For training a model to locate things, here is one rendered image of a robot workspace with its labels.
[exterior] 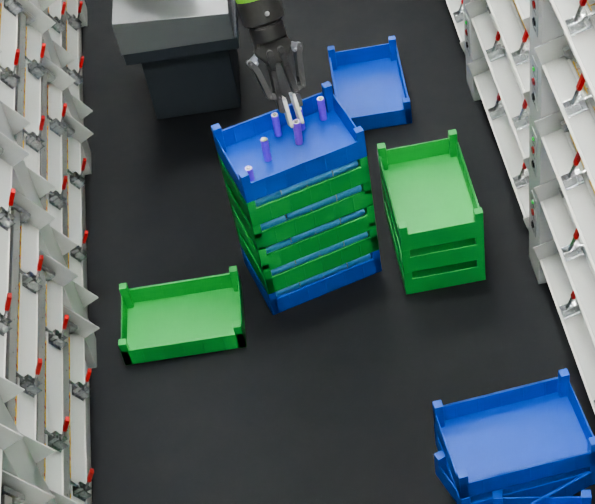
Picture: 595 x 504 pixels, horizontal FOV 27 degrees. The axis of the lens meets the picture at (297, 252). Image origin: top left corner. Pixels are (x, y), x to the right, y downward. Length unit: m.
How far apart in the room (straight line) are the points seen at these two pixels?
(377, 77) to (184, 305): 0.96
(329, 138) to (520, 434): 0.80
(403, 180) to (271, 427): 0.71
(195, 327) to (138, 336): 0.14
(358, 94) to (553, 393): 1.22
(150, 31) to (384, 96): 0.70
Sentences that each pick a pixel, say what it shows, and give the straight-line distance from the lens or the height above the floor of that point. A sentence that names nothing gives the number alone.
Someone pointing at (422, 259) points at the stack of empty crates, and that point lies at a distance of 3.03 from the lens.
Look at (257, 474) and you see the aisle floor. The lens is 2.85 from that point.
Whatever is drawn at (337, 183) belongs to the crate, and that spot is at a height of 0.35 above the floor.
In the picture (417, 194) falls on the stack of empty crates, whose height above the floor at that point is 0.16.
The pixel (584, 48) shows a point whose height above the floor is 0.90.
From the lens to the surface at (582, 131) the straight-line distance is 2.48.
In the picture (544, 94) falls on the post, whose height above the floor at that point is 0.61.
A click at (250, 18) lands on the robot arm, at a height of 0.79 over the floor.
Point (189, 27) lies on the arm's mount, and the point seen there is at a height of 0.34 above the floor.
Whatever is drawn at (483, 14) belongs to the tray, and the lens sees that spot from 3.41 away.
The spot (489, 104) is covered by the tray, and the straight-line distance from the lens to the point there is 3.44.
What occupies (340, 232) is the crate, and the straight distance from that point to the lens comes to 3.01.
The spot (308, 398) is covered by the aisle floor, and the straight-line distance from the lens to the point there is 2.95.
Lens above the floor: 2.38
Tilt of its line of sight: 47 degrees down
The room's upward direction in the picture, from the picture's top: 11 degrees counter-clockwise
